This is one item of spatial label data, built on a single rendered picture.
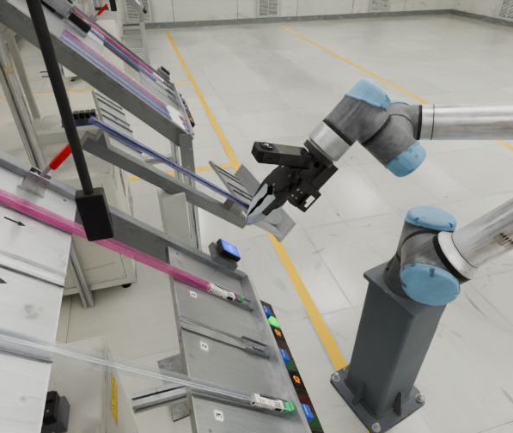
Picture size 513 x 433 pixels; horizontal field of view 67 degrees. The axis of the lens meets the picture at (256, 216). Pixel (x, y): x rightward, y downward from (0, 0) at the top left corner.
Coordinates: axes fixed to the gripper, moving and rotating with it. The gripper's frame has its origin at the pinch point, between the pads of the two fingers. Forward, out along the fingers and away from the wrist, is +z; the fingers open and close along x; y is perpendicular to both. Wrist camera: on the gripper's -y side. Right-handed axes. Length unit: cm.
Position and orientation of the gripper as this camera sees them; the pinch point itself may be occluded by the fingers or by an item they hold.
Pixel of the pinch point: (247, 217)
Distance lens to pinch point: 81.2
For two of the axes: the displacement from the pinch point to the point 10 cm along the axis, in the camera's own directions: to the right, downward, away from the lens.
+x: -2.8, -5.6, 7.8
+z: -6.5, 7.1, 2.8
